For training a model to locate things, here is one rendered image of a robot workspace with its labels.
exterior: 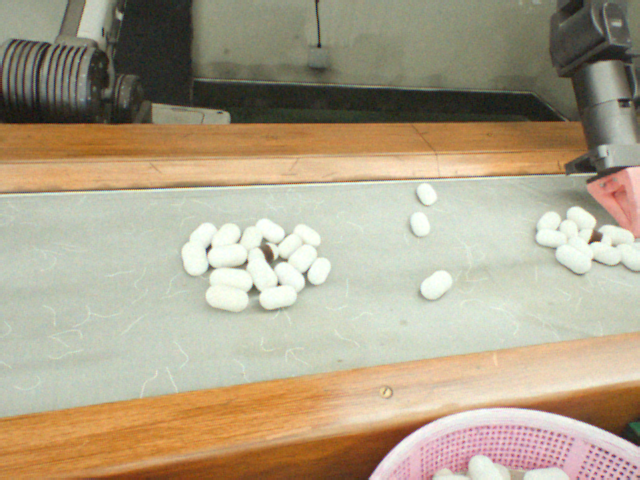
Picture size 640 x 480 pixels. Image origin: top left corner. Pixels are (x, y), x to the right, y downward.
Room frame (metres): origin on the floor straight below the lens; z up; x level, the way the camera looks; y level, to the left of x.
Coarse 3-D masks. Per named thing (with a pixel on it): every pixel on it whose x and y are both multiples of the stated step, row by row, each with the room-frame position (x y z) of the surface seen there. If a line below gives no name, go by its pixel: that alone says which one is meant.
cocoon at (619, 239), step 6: (600, 228) 0.59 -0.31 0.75; (606, 228) 0.58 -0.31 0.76; (612, 228) 0.58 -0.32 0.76; (618, 228) 0.58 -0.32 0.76; (612, 234) 0.57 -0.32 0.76; (618, 234) 0.57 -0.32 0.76; (624, 234) 0.57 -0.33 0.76; (630, 234) 0.57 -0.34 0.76; (612, 240) 0.57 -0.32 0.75; (618, 240) 0.57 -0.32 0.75; (624, 240) 0.57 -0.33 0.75; (630, 240) 0.57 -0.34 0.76
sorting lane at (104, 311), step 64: (128, 192) 0.53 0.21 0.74; (192, 192) 0.55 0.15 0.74; (256, 192) 0.57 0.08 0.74; (320, 192) 0.59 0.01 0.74; (384, 192) 0.62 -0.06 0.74; (448, 192) 0.64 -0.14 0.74; (512, 192) 0.67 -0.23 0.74; (576, 192) 0.69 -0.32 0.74; (0, 256) 0.40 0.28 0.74; (64, 256) 0.41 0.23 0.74; (128, 256) 0.42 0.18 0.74; (320, 256) 0.47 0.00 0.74; (384, 256) 0.49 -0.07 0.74; (448, 256) 0.51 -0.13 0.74; (512, 256) 0.52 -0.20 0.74; (0, 320) 0.32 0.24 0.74; (64, 320) 0.33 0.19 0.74; (128, 320) 0.34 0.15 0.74; (192, 320) 0.35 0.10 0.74; (256, 320) 0.37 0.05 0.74; (320, 320) 0.38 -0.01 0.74; (384, 320) 0.39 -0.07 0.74; (448, 320) 0.41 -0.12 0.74; (512, 320) 0.42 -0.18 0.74; (576, 320) 0.43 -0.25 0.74; (0, 384) 0.26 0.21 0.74; (64, 384) 0.27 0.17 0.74; (128, 384) 0.28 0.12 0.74; (192, 384) 0.29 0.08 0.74
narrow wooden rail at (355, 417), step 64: (256, 384) 0.28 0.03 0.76; (320, 384) 0.29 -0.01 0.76; (384, 384) 0.30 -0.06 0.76; (448, 384) 0.31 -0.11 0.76; (512, 384) 0.32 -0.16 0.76; (576, 384) 0.33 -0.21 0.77; (0, 448) 0.20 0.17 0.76; (64, 448) 0.21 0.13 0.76; (128, 448) 0.21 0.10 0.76; (192, 448) 0.22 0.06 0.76; (256, 448) 0.23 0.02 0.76; (320, 448) 0.24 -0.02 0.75; (384, 448) 0.26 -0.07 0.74
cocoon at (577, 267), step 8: (560, 248) 0.53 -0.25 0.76; (568, 248) 0.52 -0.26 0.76; (560, 256) 0.52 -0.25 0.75; (568, 256) 0.52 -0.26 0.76; (576, 256) 0.51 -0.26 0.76; (584, 256) 0.51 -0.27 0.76; (568, 264) 0.51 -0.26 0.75; (576, 264) 0.51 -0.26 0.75; (584, 264) 0.51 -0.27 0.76; (576, 272) 0.51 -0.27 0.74; (584, 272) 0.51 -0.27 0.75
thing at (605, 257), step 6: (594, 246) 0.54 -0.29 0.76; (600, 246) 0.54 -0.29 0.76; (606, 246) 0.54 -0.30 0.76; (594, 252) 0.54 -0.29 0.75; (600, 252) 0.54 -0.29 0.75; (606, 252) 0.54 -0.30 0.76; (612, 252) 0.53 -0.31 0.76; (618, 252) 0.54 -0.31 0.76; (594, 258) 0.54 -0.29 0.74; (600, 258) 0.53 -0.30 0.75; (606, 258) 0.53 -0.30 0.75; (612, 258) 0.53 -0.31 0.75; (618, 258) 0.53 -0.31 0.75; (612, 264) 0.53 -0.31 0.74
